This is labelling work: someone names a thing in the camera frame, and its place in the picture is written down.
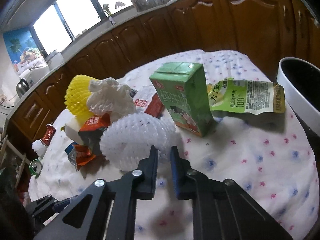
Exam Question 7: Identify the orange snack wrapper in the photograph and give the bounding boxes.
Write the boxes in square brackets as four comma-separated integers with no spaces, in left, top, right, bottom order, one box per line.
[68,113,111,170]

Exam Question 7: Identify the white foam fruit net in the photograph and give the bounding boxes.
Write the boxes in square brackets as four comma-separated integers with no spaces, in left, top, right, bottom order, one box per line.
[99,113,176,171]

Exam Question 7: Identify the green snack pouch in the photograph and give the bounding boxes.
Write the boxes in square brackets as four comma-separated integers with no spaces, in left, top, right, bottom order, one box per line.
[207,77,285,115]

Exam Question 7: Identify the white tissue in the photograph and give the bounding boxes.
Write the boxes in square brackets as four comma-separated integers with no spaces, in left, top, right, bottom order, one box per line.
[86,77,137,123]

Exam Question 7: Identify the yellow foam fruit net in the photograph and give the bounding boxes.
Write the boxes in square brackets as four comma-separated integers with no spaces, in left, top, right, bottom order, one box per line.
[65,75,94,122]

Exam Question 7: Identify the green juice carton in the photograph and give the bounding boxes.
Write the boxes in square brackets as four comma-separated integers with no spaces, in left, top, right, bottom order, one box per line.
[149,62,214,137]

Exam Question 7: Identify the white round trash bin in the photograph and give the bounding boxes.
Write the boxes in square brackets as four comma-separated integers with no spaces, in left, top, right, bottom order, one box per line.
[277,57,319,135]

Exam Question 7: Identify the brown wooden kitchen cabinets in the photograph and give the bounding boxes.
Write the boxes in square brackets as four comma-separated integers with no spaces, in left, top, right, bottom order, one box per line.
[6,0,319,144]

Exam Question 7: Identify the floral white tablecloth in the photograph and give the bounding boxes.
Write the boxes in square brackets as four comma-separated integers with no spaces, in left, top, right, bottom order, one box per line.
[28,49,320,240]

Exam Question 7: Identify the green drink can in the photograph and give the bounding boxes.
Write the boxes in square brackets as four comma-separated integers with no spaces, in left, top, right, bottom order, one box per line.
[29,159,43,177]

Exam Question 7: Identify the white foam block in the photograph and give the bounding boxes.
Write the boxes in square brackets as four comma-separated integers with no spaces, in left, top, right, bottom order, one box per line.
[64,117,85,145]

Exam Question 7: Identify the red printed paper box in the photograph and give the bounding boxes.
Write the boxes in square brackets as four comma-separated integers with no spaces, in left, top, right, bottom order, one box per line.
[133,86,164,118]

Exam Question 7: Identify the steel electric kettle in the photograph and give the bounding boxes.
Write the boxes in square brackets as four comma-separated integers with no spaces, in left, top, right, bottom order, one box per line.
[16,78,30,98]

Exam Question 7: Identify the wooden knife block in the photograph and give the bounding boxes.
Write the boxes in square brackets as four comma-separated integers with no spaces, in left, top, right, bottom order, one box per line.
[130,0,149,12]

